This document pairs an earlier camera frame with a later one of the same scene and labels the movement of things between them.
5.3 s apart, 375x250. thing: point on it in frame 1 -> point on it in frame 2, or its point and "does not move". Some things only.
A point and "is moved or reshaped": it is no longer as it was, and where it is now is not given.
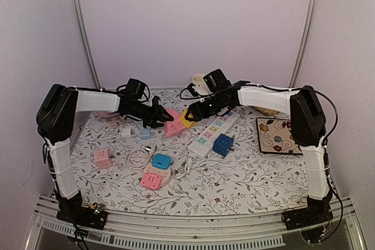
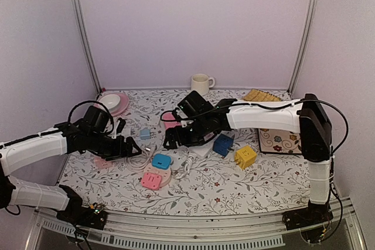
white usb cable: x=136 y=160 does not move
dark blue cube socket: x=223 y=144 does not move
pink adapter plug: x=150 y=181 does not move
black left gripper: x=157 y=115 -> x=120 y=152
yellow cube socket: x=186 y=123 is moved or reshaped
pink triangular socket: x=101 y=158 does not move
